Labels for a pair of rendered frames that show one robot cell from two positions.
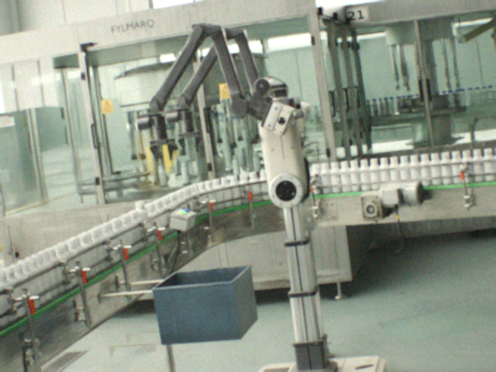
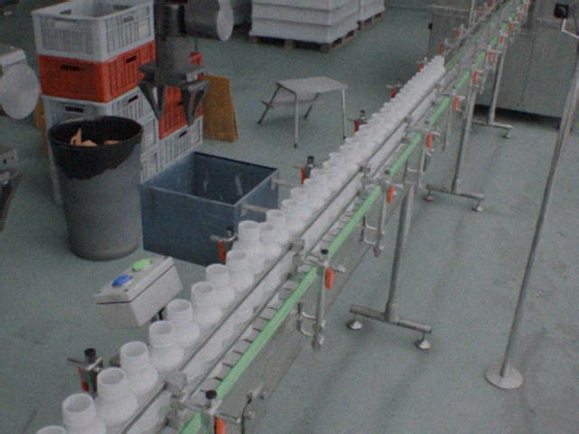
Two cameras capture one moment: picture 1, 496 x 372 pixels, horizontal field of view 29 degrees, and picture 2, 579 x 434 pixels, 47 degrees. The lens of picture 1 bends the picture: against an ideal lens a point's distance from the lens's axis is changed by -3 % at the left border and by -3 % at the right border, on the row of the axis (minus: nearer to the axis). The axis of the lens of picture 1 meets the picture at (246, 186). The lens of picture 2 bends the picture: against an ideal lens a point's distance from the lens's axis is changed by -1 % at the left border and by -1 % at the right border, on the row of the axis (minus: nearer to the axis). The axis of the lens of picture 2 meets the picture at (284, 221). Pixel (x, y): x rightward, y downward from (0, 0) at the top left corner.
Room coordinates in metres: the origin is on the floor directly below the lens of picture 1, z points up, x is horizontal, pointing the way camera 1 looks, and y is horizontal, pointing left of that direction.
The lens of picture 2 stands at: (5.49, 0.71, 1.74)
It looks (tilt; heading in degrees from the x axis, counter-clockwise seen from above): 27 degrees down; 189
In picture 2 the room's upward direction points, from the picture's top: 3 degrees clockwise
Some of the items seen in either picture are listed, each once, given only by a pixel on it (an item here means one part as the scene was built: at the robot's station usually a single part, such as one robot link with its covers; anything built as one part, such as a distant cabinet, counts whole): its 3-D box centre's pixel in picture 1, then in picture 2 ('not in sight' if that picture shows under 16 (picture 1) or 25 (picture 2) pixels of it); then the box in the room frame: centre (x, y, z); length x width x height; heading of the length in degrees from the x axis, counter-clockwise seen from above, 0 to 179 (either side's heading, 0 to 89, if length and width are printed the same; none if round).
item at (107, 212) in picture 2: not in sight; (100, 189); (2.63, -0.67, 0.32); 0.45 x 0.45 x 0.64
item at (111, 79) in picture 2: not in sight; (100, 65); (1.99, -0.92, 0.78); 0.61 x 0.41 x 0.22; 173
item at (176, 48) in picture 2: (161, 135); (173, 54); (4.42, 0.35, 1.48); 0.10 x 0.07 x 0.07; 76
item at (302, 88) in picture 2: not in sight; (302, 106); (0.56, 0.05, 0.21); 0.61 x 0.47 x 0.41; 40
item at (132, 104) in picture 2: not in sight; (103, 104); (2.00, -0.92, 0.55); 0.61 x 0.41 x 0.22; 174
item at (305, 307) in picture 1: (308, 330); not in sight; (4.54, -0.19, 0.48); 0.13 x 0.13 x 0.40; 77
